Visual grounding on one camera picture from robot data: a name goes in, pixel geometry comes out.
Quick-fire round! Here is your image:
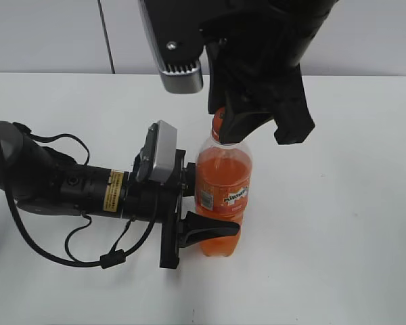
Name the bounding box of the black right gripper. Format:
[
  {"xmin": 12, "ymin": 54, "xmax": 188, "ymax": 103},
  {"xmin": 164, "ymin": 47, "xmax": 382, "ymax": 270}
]
[{"xmin": 204, "ymin": 13, "xmax": 315, "ymax": 145}]

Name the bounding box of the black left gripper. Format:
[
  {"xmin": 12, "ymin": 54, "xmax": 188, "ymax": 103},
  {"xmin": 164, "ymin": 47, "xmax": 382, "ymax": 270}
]
[{"xmin": 123, "ymin": 149, "xmax": 240, "ymax": 269}]

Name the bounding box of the orange bottle cap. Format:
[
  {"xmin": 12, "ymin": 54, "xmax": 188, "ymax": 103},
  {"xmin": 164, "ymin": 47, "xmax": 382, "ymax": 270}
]
[{"xmin": 211, "ymin": 107, "xmax": 225, "ymax": 143}]

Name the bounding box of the orange soda bottle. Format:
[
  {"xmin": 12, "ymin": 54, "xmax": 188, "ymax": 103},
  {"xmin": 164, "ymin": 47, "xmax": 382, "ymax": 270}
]
[{"xmin": 194, "ymin": 137, "xmax": 252, "ymax": 258}]

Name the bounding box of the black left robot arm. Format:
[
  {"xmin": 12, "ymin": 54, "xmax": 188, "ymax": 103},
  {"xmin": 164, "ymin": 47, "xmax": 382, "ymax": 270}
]
[{"xmin": 0, "ymin": 121, "xmax": 240, "ymax": 269}]

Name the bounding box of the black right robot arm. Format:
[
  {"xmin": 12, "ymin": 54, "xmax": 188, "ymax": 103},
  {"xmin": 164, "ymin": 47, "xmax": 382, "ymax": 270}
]
[{"xmin": 202, "ymin": 1, "xmax": 335, "ymax": 145}]

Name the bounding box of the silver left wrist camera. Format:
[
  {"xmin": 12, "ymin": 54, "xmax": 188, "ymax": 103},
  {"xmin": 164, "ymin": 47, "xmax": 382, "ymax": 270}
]
[{"xmin": 136, "ymin": 120, "xmax": 177, "ymax": 183}]

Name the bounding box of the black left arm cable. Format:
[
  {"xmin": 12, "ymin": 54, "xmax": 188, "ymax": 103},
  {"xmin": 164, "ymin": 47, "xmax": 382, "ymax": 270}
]
[{"xmin": 0, "ymin": 116, "xmax": 156, "ymax": 270}]

